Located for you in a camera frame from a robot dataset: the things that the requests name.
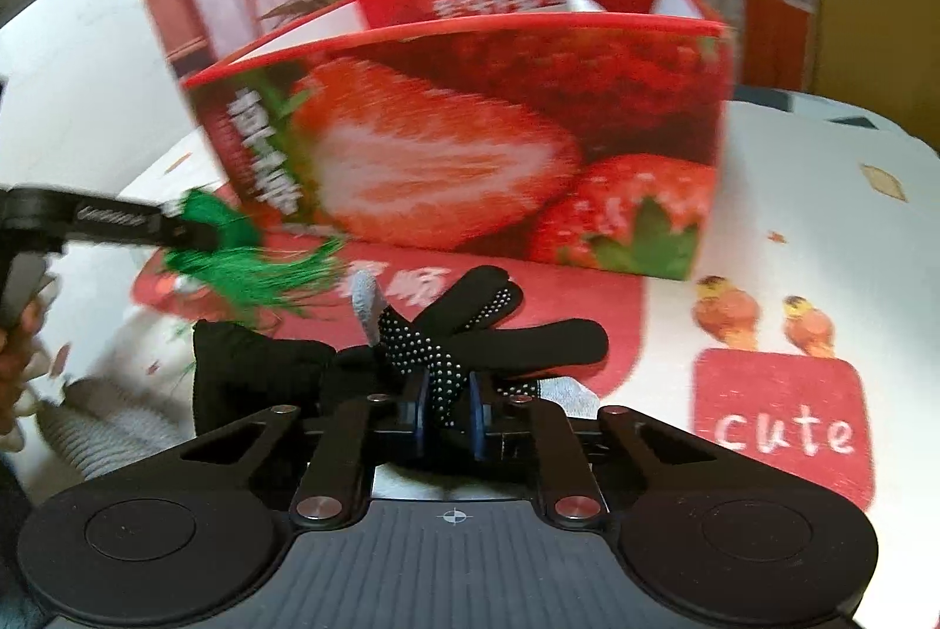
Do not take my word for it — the red strawberry print box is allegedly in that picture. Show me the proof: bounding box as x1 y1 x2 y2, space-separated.
180 0 737 282

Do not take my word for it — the black cloth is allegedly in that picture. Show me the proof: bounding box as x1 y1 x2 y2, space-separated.
191 318 340 438

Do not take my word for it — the white printed tablecloth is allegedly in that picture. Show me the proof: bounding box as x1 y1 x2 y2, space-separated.
0 78 940 531

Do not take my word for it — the black dotted glove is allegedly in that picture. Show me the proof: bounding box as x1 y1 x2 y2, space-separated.
323 265 612 450

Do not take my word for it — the person's left hand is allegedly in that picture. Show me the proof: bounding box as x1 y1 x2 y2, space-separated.
0 277 66 454

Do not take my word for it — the grey striped cloth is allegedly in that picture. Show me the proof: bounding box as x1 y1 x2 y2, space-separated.
33 375 193 482

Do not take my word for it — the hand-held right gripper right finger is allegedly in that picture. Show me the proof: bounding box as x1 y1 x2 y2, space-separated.
466 372 736 527

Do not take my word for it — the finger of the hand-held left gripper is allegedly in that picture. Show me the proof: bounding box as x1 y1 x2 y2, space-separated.
62 192 221 253

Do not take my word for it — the green tassel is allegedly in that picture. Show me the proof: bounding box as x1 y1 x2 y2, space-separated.
160 189 348 332

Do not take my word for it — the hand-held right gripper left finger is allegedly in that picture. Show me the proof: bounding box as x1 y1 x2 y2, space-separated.
180 372 434 531

